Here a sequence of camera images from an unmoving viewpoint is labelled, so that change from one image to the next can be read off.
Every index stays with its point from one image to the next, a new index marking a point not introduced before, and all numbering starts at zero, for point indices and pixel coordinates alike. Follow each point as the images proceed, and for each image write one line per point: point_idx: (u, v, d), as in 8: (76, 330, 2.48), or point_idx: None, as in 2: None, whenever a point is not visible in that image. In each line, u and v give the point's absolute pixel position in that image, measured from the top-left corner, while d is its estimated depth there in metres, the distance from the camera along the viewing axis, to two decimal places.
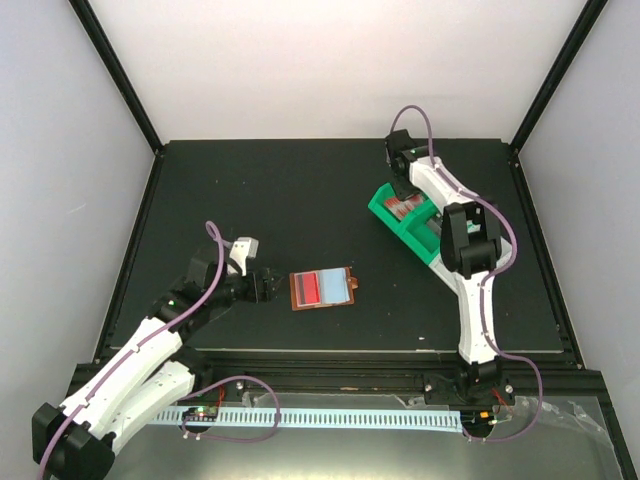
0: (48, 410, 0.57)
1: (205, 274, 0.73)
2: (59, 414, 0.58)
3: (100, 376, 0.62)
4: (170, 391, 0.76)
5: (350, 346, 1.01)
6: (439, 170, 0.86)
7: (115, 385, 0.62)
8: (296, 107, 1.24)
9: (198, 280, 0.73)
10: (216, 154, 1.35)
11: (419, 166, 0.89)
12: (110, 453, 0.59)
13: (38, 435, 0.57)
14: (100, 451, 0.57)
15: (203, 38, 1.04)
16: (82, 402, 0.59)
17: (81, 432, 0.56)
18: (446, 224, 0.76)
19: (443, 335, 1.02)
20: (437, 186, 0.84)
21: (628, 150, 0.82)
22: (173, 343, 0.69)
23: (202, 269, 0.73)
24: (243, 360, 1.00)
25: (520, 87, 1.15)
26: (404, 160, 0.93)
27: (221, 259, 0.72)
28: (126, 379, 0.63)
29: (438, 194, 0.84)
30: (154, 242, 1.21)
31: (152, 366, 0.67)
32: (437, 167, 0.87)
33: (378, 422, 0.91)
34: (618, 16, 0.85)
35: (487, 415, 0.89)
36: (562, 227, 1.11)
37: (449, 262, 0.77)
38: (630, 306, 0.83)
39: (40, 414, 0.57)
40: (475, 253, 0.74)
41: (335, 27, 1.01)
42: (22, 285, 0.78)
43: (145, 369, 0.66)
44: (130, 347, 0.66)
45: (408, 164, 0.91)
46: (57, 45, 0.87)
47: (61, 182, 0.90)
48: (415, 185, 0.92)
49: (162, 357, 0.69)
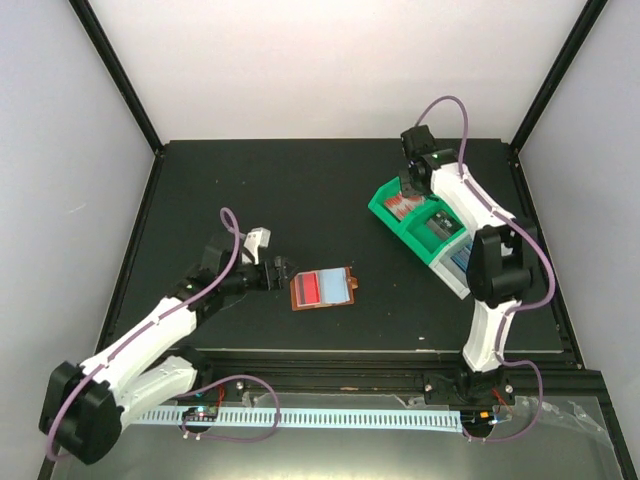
0: (66, 369, 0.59)
1: (218, 261, 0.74)
2: (77, 373, 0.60)
3: (121, 341, 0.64)
4: (176, 379, 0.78)
5: (350, 347, 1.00)
6: (468, 183, 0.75)
7: (133, 353, 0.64)
8: (296, 107, 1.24)
9: (212, 267, 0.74)
10: (216, 154, 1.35)
11: (443, 177, 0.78)
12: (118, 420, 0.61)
13: (53, 394, 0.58)
14: (113, 414, 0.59)
15: (204, 38, 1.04)
16: (103, 363, 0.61)
17: (100, 390, 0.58)
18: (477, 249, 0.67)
19: (443, 334, 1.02)
20: (467, 202, 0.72)
21: (629, 149, 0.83)
22: (189, 325, 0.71)
23: (216, 256, 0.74)
24: (244, 360, 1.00)
25: (520, 87, 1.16)
26: (425, 166, 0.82)
27: (236, 248, 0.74)
28: (145, 349, 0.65)
29: (467, 212, 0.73)
30: (154, 242, 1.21)
31: (169, 341, 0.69)
32: (465, 179, 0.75)
33: (379, 422, 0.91)
34: (618, 16, 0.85)
35: (487, 414, 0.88)
36: (561, 227, 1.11)
37: (479, 289, 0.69)
38: (630, 305, 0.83)
39: (58, 373, 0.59)
40: (508, 282, 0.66)
41: (335, 28, 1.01)
42: (22, 284, 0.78)
43: (162, 343, 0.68)
44: (151, 318, 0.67)
45: (429, 171, 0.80)
46: (56, 46, 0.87)
47: (60, 182, 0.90)
48: (438, 195, 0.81)
49: (178, 334, 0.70)
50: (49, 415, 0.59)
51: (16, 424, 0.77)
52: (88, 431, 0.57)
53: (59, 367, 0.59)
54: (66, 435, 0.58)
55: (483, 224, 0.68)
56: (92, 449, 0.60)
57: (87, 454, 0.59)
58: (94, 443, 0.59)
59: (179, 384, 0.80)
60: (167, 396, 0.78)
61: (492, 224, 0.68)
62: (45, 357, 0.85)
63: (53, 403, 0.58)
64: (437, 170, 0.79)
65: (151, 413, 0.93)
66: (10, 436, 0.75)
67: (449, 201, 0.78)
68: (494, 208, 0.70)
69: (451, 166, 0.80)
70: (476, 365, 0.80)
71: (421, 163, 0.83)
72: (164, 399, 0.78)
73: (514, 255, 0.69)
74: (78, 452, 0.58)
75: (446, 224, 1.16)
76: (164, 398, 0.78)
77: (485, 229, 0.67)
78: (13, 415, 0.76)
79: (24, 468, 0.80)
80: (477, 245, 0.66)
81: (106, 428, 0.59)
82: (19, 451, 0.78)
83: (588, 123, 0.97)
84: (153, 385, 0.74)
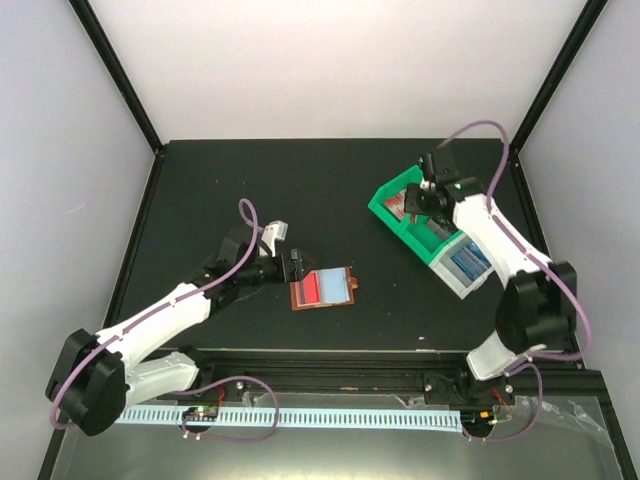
0: (83, 336, 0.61)
1: (235, 254, 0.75)
2: (91, 341, 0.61)
3: (137, 316, 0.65)
4: (178, 373, 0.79)
5: (350, 346, 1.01)
6: (497, 219, 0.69)
7: (147, 329, 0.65)
8: (296, 106, 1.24)
9: (229, 259, 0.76)
10: (215, 154, 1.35)
11: (468, 210, 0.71)
12: (122, 396, 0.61)
13: (67, 358, 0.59)
14: (120, 386, 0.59)
15: (203, 38, 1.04)
16: (117, 335, 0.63)
17: (110, 361, 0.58)
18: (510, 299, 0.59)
19: (443, 334, 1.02)
20: (498, 243, 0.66)
21: (629, 149, 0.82)
22: (202, 311, 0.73)
23: (233, 248, 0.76)
24: (243, 360, 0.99)
25: (520, 87, 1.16)
26: (447, 195, 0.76)
27: (253, 241, 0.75)
28: (159, 327, 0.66)
29: (497, 254, 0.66)
30: (154, 242, 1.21)
31: (182, 322, 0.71)
32: (494, 214, 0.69)
33: (378, 422, 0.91)
34: (618, 16, 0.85)
35: (487, 414, 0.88)
36: (562, 227, 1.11)
37: (513, 341, 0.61)
38: (630, 306, 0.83)
39: (73, 339, 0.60)
40: (547, 333, 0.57)
41: (335, 27, 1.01)
42: (21, 284, 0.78)
43: (176, 323, 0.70)
44: (167, 299, 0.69)
45: (453, 201, 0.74)
46: (57, 46, 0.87)
47: (61, 182, 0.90)
48: (460, 228, 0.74)
49: (190, 317, 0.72)
50: (59, 379, 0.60)
51: (15, 424, 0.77)
52: (93, 400, 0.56)
53: (75, 333, 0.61)
54: (74, 402, 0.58)
55: (517, 269, 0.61)
56: (94, 422, 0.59)
57: (88, 425, 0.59)
58: (97, 415, 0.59)
59: (179, 379, 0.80)
60: (165, 389, 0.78)
61: (527, 268, 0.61)
62: (44, 357, 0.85)
63: (64, 367, 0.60)
64: (462, 203, 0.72)
65: (151, 413, 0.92)
66: (9, 435, 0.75)
67: (475, 238, 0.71)
68: (528, 250, 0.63)
69: (478, 197, 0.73)
70: (479, 375, 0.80)
71: (444, 194, 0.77)
72: (160, 392, 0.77)
73: None
74: (80, 422, 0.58)
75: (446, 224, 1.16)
76: (162, 391, 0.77)
77: (519, 276, 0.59)
78: (13, 414, 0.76)
79: (23, 468, 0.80)
80: (510, 294, 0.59)
81: (110, 402, 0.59)
82: (18, 450, 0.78)
83: (588, 122, 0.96)
84: (156, 375, 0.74)
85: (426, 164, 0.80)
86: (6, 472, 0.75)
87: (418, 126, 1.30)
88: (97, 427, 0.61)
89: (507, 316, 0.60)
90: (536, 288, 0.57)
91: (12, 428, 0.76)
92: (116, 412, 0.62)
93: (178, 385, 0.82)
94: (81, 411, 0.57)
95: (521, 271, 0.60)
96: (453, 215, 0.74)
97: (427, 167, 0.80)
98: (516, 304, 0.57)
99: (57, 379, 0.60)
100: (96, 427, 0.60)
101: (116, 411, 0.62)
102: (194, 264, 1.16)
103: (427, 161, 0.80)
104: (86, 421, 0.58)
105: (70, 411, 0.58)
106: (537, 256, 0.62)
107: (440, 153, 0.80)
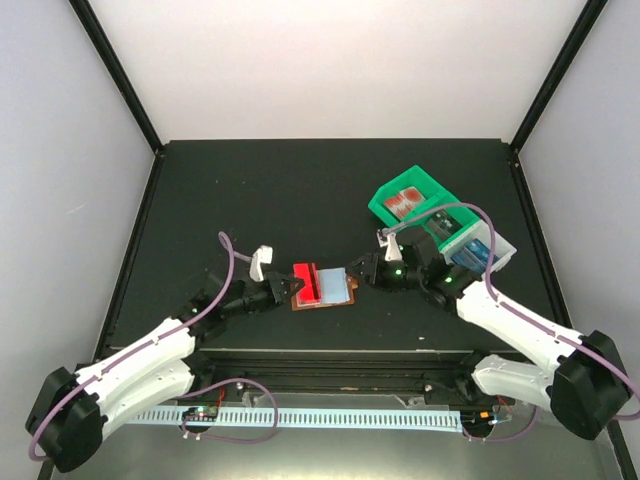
0: (60, 374, 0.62)
1: (218, 288, 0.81)
2: (71, 380, 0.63)
3: (118, 356, 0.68)
4: (169, 386, 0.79)
5: (349, 346, 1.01)
6: (506, 305, 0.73)
7: (127, 370, 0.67)
8: (296, 107, 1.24)
9: (213, 293, 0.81)
10: (215, 154, 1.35)
11: (472, 296, 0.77)
12: (96, 435, 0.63)
13: (46, 395, 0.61)
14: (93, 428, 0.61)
15: (204, 39, 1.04)
16: (96, 375, 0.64)
17: (88, 401, 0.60)
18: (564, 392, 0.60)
19: (443, 335, 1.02)
20: (527, 335, 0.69)
21: (630, 149, 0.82)
22: (188, 346, 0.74)
23: (218, 283, 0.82)
24: (244, 360, 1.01)
25: (520, 87, 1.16)
26: (444, 288, 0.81)
27: (228, 280, 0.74)
28: (140, 366, 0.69)
29: (527, 345, 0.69)
30: (154, 242, 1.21)
31: (166, 358, 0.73)
32: (501, 302, 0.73)
33: (378, 422, 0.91)
34: (619, 15, 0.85)
35: (487, 415, 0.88)
36: (562, 227, 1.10)
37: (581, 428, 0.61)
38: (629, 305, 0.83)
39: (54, 377, 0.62)
40: (609, 406, 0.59)
41: (335, 27, 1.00)
42: (22, 284, 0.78)
43: (161, 359, 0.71)
44: (150, 338, 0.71)
45: (451, 295, 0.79)
46: (57, 48, 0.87)
47: (61, 182, 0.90)
48: (471, 321, 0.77)
49: (175, 353, 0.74)
50: (36, 415, 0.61)
51: (15, 425, 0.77)
52: (69, 435, 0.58)
53: (56, 371, 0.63)
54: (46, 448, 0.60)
55: (557, 358, 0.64)
56: (72, 459, 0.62)
57: (64, 460, 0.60)
58: (73, 449, 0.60)
59: (172, 389, 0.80)
60: (161, 400, 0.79)
61: (564, 352, 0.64)
62: (44, 358, 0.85)
63: (42, 402, 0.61)
64: (463, 295, 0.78)
65: (151, 413, 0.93)
66: (9, 436, 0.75)
67: (492, 329, 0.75)
68: (556, 331, 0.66)
69: (476, 286, 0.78)
70: (486, 390, 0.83)
71: (438, 288, 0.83)
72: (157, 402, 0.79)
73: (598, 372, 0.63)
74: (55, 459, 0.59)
75: (445, 224, 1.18)
76: (158, 402, 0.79)
77: (562, 364, 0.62)
78: (13, 415, 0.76)
79: (23, 469, 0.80)
80: (564, 389, 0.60)
81: (87, 435, 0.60)
82: (17, 452, 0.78)
83: (588, 123, 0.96)
84: (146, 390, 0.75)
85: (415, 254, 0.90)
86: (6, 471, 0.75)
87: (418, 126, 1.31)
88: (76, 459, 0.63)
89: (563, 405, 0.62)
90: (583, 370, 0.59)
91: (12, 429, 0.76)
92: (92, 448, 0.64)
93: (177, 391, 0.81)
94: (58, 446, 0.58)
95: (563, 362, 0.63)
96: (458, 308, 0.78)
97: (416, 258, 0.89)
98: (572, 393, 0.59)
99: (34, 415, 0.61)
100: (74, 460, 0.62)
101: (93, 448, 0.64)
102: (193, 265, 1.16)
103: (416, 251, 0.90)
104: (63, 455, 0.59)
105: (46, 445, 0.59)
106: (568, 337, 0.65)
107: (425, 243, 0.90)
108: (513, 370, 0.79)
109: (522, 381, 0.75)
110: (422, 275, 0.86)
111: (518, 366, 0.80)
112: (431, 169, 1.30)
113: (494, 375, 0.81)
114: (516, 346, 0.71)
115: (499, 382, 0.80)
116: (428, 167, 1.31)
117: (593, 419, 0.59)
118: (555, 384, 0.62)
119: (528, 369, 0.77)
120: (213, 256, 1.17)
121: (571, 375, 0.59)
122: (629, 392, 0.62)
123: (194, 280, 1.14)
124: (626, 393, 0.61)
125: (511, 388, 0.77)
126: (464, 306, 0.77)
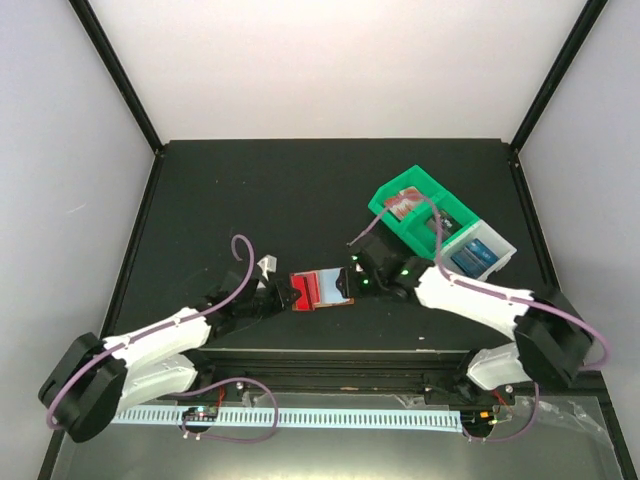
0: (89, 340, 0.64)
1: (237, 286, 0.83)
2: (97, 347, 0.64)
3: (143, 330, 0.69)
4: (175, 376, 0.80)
5: (349, 346, 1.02)
6: (460, 282, 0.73)
7: (152, 343, 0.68)
8: (296, 107, 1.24)
9: (230, 289, 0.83)
10: (215, 154, 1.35)
11: (430, 284, 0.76)
12: (114, 405, 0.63)
13: (71, 359, 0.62)
14: (114, 396, 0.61)
15: (204, 39, 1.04)
16: (124, 343, 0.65)
17: (115, 366, 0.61)
18: (528, 350, 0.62)
19: (442, 335, 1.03)
20: (484, 308, 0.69)
21: (629, 149, 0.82)
22: (202, 335, 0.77)
23: (236, 280, 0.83)
24: (243, 360, 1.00)
25: (520, 87, 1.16)
26: (401, 284, 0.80)
27: (249, 273, 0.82)
28: (162, 343, 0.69)
29: (487, 316, 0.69)
30: (154, 242, 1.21)
31: (185, 341, 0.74)
32: (454, 279, 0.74)
33: (378, 422, 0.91)
34: (618, 16, 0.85)
35: (487, 415, 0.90)
36: (562, 227, 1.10)
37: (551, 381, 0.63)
38: (629, 305, 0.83)
39: (81, 342, 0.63)
40: (572, 354, 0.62)
41: (335, 27, 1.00)
42: (22, 284, 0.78)
43: (182, 338, 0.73)
44: (171, 319, 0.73)
45: (410, 287, 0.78)
46: (57, 47, 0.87)
47: (61, 182, 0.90)
48: (435, 305, 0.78)
49: (189, 340, 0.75)
50: (57, 379, 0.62)
51: (16, 425, 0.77)
52: (87, 404, 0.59)
53: (82, 336, 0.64)
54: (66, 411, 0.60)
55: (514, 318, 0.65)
56: (87, 427, 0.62)
57: (77, 430, 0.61)
58: (88, 421, 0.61)
59: (177, 381, 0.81)
60: (166, 390, 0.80)
61: (518, 311, 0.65)
62: (44, 357, 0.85)
63: (65, 367, 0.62)
64: (420, 284, 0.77)
65: (150, 413, 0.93)
66: (9, 436, 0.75)
67: (454, 307, 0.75)
68: (508, 293, 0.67)
69: (432, 268, 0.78)
70: (486, 385, 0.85)
71: (396, 283, 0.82)
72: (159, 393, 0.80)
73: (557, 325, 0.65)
74: (73, 424, 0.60)
75: (446, 224, 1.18)
76: (163, 391, 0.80)
77: (518, 322, 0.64)
78: (13, 415, 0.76)
79: (23, 468, 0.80)
80: (527, 347, 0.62)
81: (103, 409, 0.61)
82: (17, 451, 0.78)
83: (588, 123, 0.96)
84: (155, 376, 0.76)
85: (365, 259, 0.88)
86: (7, 471, 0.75)
87: (418, 126, 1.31)
88: (87, 431, 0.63)
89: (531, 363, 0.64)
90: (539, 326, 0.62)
91: (12, 429, 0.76)
92: (107, 418, 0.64)
93: (178, 386, 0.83)
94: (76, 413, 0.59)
95: (518, 320, 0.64)
96: (420, 297, 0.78)
97: (367, 261, 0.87)
98: (534, 349, 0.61)
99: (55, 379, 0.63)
100: (85, 432, 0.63)
101: (107, 419, 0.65)
102: (193, 265, 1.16)
103: (364, 255, 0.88)
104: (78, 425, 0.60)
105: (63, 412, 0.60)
106: (520, 297, 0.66)
107: (371, 246, 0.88)
108: (493, 354, 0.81)
109: (501, 360, 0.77)
110: (380, 277, 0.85)
111: (499, 348, 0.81)
112: (431, 169, 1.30)
113: (481, 366, 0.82)
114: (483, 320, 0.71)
115: (490, 372, 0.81)
116: (428, 167, 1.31)
117: (563, 372, 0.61)
118: (519, 347, 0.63)
119: (505, 347, 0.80)
120: (213, 256, 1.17)
121: (531, 334, 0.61)
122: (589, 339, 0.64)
123: (194, 280, 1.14)
124: (585, 339, 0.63)
125: (499, 372, 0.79)
126: (423, 292, 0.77)
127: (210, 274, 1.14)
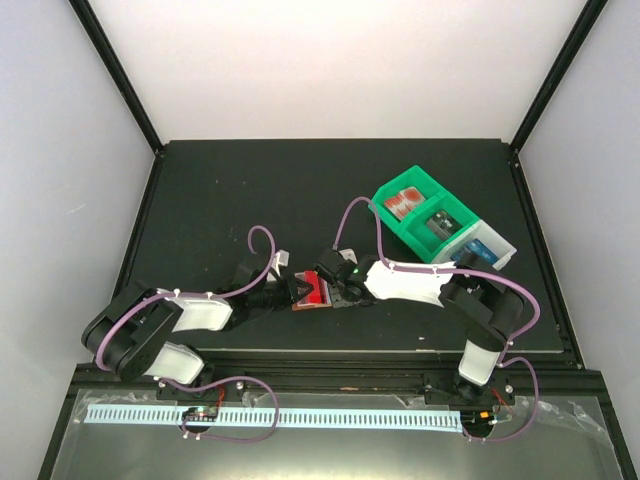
0: (145, 285, 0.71)
1: (249, 278, 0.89)
2: (149, 291, 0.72)
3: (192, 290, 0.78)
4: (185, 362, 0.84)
5: (350, 347, 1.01)
6: (400, 268, 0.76)
7: (196, 301, 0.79)
8: (298, 106, 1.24)
9: (242, 282, 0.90)
10: (215, 154, 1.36)
11: (378, 279, 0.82)
12: (155, 350, 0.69)
13: (124, 302, 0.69)
14: (160, 337, 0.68)
15: (204, 39, 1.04)
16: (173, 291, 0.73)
17: (169, 306, 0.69)
18: (458, 315, 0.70)
19: (443, 335, 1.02)
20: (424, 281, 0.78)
21: (629, 149, 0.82)
22: (223, 318, 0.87)
23: (248, 274, 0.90)
24: (242, 360, 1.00)
25: (521, 87, 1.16)
26: (357, 285, 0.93)
27: (264, 270, 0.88)
28: (203, 304, 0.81)
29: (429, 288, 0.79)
30: (154, 242, 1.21)
31: (211, 319, 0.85)
32: (394, 267, 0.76)
33: (378, 422, 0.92)
34: (618, 17, 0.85)
35: (487, 414, 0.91)
36: (562, 227, 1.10)
37: (493, 342, 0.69)
38: (630, 304, 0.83)
39: (137, 287, 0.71)
40: (502, 312, 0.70)
41: (335, 27, 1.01)
42: (22, 284, 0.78)
43: (213, 311, 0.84)
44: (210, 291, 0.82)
45: (361, 280, 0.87)
46: (55, 44, 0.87)
47: (61, 181, 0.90)
48: (385, 295, 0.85)
49: (213, 315, 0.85)
50: (105, 320, 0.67)
51: (15, 425, 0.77)
52: (142, 338, 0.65)
53: (135, 283, 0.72)
54: (115, 349, 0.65)
55: (444, 289, 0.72)
56: (130, 369, 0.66)
57: (127, 367, 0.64)
58: (134, 360, 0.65)
59: (185, 370, 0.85)
60: (174, 375, 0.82)
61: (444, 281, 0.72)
62: (44, 358, 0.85)
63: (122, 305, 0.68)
64: (369, 279, 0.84)
65: (151, 413, 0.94)
66: (8, 438, 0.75)
67: (400, 291, 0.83)
68: (436, 268, 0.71)
69: (376, 261, 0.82)
70: (483, 380, 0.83)
71: (353, 284, 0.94)
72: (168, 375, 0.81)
73: (485, 289, 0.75)
74: (120, 362, 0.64)
75: (445, 224, 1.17)
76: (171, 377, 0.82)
77: (443, 289, 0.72)
78: (12, 416, 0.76)
79: (22, 469, 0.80)
80: (455, 311, 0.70)
81: (150, 349, 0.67)
82: (16, 453, 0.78)
83: (588, 123, 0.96)
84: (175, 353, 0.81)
85: (324, 271, 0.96)
86: (5, 471, 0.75)
87: (419, 126, 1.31)
88: (130, 375, 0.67)
89: (469, 329, 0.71)
90: (462, 289, 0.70)
91: (11, 430, 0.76)
92: (147, 363, 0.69)
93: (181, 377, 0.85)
94: (135, 343, 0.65)
95: (443, 288, 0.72)
96: (372, 290, 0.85)
97: (325, 273, 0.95)
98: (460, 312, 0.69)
99: (108, 315, 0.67)
100: (129, 375, 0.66)
101: (143, 368, 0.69)
102: (193, 264, 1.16)
103: (321, 268, 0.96)
104: (133, 358, 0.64)
105: (118, 346, 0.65)
106: (445, 268, 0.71)
107: (325, 257, 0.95)
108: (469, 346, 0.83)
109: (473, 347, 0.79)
110: (338, 282, 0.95)
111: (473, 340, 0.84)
112: (432, 169, 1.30)
113: (467, 359, 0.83)
114: (424, 298, 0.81)
115: (474, 364, 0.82)
116: (428, 167, 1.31)
117: (494, 329, 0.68)
118: (450, 311, 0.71)
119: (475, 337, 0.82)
120: (213, 256, 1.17)
121: (455, 298, 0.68)
122: (520, 296, 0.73)
123: (194, 280, 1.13)
124: (513, 298, 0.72)
125: (480, 356, 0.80)
126: (372, 285, 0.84)
127: (210, 274, 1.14)
